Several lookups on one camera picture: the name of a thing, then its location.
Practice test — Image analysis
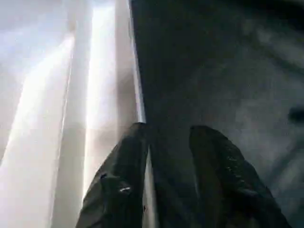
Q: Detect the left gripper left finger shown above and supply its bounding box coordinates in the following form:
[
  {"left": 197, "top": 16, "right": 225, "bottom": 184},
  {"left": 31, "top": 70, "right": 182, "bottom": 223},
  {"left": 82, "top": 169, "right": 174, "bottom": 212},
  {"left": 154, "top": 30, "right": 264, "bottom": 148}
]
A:
[{"left": 76, "top": 122, "right": 151, "bottom": 228}]

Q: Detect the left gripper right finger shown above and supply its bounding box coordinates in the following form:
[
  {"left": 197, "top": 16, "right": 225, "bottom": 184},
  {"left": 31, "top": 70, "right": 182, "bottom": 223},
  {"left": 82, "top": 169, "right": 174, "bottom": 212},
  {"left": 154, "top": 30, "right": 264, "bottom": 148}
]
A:
[{"left": 189, "top": 124, "right": 293, "bottom": 228}]

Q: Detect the white plastic table top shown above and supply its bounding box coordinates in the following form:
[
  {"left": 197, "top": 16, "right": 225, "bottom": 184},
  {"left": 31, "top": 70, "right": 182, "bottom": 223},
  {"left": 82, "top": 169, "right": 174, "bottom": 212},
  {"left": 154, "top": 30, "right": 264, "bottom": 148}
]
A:
[{"left": 0, "top": 0, "right": 159, "bottom": 228}]

